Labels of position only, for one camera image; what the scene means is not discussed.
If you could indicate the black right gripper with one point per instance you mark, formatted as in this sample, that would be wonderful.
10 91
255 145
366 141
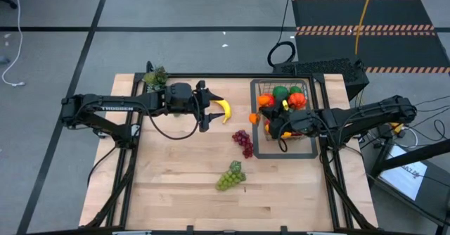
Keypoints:
299 124

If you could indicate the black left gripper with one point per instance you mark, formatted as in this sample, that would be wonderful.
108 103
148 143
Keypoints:
183 99

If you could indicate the yellow banana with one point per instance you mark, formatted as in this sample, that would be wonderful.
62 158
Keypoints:
226 110

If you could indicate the red bell pepper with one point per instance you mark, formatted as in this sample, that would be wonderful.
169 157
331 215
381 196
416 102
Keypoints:
263 100

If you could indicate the green lime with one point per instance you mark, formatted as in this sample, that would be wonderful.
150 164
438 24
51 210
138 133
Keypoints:
296 89
280 93

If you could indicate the orange pumpkin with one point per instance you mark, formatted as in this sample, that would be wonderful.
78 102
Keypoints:
297 101

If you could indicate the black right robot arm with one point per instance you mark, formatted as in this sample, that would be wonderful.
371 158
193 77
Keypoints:
369 117

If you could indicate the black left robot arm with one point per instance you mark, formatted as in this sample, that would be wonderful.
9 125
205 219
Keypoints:
105 105

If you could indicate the purple grape bunch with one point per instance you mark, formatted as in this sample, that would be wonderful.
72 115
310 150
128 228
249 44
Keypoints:
243 141

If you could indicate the potted succulent plant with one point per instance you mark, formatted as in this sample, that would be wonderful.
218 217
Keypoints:
156 77

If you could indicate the black perforated computer case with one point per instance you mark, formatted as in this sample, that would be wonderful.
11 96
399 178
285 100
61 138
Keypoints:
323 68

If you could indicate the green grape bunch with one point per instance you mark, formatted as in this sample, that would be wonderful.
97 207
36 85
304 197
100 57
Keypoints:
228 178

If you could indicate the small yellow object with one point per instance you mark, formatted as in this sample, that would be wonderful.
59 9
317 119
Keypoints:
396 127

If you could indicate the white paper sheet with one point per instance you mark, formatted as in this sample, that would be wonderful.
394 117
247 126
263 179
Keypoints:
404 178

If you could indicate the black side stand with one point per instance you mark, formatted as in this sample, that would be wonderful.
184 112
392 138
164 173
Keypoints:
415 155

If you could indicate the black hazard-striped floor mat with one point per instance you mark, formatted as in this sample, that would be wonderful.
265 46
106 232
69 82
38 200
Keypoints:
386 13

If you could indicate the black table frame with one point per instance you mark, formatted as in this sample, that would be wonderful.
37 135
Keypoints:
228 75

